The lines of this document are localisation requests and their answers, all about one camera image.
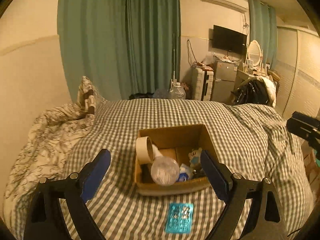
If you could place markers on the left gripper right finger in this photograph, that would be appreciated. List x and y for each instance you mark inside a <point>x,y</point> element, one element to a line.
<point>265,219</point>

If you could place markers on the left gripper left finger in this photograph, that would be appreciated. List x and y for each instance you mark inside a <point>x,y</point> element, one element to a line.
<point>45,218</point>

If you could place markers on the teal blister pack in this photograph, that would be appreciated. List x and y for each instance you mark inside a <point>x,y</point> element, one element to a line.
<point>179,218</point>

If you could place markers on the blue white packet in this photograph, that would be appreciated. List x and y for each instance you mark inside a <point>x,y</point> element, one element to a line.
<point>186,173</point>

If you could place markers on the white tape roll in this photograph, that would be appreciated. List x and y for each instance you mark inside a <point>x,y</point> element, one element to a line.
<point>144,151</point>

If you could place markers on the grey checkered bed cover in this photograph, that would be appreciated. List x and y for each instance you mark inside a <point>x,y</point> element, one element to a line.
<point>249,139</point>

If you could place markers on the black jacket on chair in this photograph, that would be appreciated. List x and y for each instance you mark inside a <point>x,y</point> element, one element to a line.
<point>256,90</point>

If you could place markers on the white wardrobe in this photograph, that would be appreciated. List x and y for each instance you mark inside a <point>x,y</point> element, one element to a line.
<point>298,66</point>

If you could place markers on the white round vanity mirror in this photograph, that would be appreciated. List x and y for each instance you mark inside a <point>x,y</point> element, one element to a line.
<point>254,53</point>

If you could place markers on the grey mini fridge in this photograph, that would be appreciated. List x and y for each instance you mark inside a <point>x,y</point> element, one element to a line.
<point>224,80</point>

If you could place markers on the green side curtain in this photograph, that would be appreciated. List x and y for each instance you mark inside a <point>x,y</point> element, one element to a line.
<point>263,29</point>

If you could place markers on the white suitcase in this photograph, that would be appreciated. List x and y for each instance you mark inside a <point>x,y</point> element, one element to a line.
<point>202,83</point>

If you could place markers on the brown cardboard box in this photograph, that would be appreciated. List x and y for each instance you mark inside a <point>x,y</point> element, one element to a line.
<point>176,143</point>

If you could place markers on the checkered pillow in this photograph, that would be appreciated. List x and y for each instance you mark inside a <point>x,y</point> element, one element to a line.
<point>88,97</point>

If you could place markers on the clear water jug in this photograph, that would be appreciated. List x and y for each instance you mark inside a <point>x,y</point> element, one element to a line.
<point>176,91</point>

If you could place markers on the black wall television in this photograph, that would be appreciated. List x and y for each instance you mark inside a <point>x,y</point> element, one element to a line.
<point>229,40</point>

